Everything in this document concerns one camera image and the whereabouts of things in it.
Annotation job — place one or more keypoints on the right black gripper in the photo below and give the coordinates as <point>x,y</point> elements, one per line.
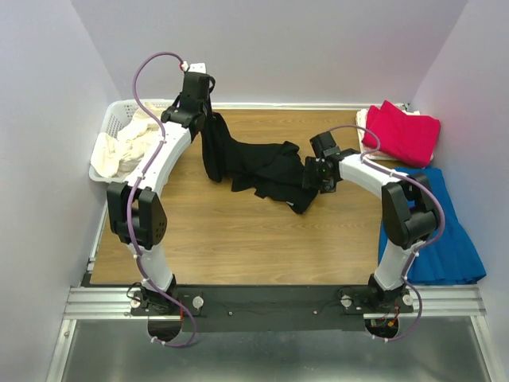
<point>309,179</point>

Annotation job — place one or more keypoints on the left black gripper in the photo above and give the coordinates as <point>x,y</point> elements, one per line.
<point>209,113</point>

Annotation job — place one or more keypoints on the black floral print t-shirt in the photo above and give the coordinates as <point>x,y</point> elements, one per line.
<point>274,170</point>

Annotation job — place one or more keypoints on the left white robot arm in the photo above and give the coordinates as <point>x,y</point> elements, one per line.
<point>134,206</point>

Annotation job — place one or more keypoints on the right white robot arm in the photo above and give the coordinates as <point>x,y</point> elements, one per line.
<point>411,217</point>

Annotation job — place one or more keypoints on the folded white t-shirt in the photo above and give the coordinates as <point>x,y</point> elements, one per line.
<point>361,120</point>

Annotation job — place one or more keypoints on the white plastic laundry basket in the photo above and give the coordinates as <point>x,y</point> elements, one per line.
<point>176,139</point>

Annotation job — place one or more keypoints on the folded pink t-shirt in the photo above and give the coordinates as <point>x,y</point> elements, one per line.
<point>408,138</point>

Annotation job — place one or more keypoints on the cream white t-shirt in basket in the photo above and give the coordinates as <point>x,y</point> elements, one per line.
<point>126,134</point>

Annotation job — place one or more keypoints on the blue t-shirt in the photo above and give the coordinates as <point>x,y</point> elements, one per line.
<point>453,259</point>

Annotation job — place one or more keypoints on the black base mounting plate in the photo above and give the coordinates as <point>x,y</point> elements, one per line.
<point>235,308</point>

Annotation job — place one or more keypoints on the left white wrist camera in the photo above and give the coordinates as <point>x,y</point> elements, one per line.
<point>196,67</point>

